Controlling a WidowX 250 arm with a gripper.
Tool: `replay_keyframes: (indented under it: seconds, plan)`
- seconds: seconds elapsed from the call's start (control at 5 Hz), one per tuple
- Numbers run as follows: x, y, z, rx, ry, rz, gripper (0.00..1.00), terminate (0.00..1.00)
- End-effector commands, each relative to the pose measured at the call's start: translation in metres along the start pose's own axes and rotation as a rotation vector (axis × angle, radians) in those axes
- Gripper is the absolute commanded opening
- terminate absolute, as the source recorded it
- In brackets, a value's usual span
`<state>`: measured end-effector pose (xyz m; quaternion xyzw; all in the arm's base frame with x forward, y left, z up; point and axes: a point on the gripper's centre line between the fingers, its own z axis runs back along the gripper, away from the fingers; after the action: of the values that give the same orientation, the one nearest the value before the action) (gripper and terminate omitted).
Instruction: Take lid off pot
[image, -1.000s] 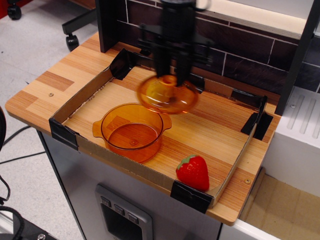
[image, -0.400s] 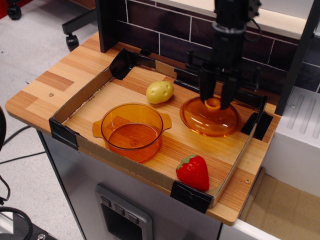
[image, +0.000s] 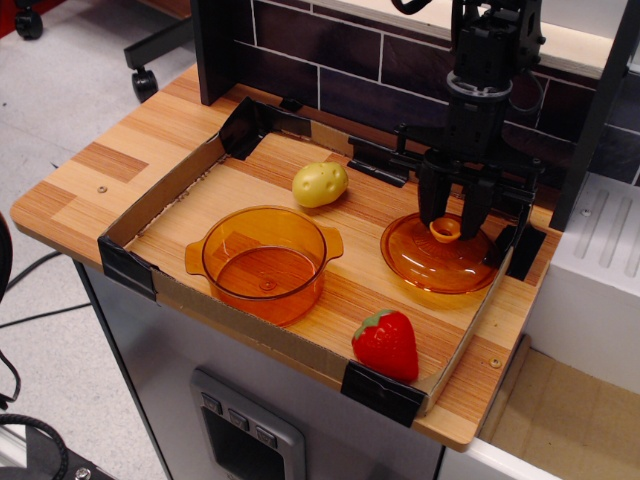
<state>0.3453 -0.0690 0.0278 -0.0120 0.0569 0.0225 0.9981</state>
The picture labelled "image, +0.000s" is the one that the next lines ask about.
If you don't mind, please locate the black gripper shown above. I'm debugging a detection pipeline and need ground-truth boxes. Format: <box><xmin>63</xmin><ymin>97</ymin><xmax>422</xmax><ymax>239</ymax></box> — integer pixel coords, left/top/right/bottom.
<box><xmin>393</xmin><ymin>71</ymin><xmax>544</xmax><ymax>240</ymax></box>

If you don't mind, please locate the orange transparent pot lid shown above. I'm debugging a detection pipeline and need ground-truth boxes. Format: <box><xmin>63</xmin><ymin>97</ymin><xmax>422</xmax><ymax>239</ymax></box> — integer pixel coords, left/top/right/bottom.
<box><xmin>380</xmin><ymin>213</ymin><xmax>501</xmax><ymax>294</ymax></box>

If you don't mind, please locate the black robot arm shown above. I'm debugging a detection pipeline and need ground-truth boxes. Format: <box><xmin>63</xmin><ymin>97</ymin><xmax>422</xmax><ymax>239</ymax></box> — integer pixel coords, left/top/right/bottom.
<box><xmin>393</xmin><ymin>1</ymin><xmax>546</xmax><ymax>240</ymax></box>

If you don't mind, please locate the orange transparent pot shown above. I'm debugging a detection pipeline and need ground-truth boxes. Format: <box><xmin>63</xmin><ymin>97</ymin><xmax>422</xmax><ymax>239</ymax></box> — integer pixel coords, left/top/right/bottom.
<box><xmin>185</xmin><ymin>206</ymin><xmax>344</xmax><ymax>327</ymax></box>

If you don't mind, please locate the yellow toy potato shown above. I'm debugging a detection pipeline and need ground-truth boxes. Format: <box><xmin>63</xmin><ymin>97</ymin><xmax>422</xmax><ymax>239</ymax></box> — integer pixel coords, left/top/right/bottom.
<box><xmin>291</xmin><ymin>162</ymin><xmax>349</xmax><ymax>208</ymax></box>

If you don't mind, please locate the red toy strawberry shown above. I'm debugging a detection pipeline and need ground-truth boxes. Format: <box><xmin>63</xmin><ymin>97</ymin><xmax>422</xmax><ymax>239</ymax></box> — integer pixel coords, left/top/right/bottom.
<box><xmin>351</xmin><ymin>310</ymin><xmax>419</xmax><ymax>383</ymax></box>

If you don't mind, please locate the cardboard fence with black tape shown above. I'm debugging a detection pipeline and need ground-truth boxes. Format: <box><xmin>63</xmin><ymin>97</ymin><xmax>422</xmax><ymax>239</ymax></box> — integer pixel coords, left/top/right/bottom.
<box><xmin>100</xmin><ymin>121</ymin><xmax>559</xmax><ymax>446</ymax></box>

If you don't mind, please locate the white toy sink unit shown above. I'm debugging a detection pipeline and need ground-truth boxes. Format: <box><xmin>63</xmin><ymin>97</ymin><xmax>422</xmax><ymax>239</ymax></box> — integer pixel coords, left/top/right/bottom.
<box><xmin>439</xmin><ymin>174</ymin><xmax>639</xmax><ymax>479</ymax></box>

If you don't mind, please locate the grey toy oven front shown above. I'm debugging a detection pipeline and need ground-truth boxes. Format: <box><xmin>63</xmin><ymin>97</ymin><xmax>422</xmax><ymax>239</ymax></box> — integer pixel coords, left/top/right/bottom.
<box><xmin>78</xmin><ymin>266</ymin><xmax>444</xmax><ymax>479</ymax></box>

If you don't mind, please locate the black chair base with casters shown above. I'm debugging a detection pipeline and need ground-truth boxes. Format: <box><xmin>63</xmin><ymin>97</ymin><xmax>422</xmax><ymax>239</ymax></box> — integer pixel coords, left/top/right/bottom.
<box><xmin>13</xmin><ymin>0</ymin><xmax>193</xmax><ymax>103</ymax></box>

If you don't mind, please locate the black shelf frame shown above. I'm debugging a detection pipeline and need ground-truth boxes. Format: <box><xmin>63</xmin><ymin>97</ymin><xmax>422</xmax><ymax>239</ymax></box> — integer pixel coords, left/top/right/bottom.
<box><xmin>189</xmin><ymin>0</ymin><xmax>640</xmax><ymax>232</ymax></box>

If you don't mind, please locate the black cable on floor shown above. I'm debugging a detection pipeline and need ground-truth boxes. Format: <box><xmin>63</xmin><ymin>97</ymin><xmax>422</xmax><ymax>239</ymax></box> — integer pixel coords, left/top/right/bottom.
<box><xmin>0</xmin><ymin>249</ymin><xmax>94</xmax><ymax>411</ymax></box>

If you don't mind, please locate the black braided cable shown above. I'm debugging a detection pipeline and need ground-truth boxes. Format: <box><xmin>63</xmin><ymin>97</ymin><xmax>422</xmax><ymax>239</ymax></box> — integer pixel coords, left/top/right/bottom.
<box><xmin>0</xmin><ymin>412</ymin><xmax>69</xmax><ymax>480</ymax></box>

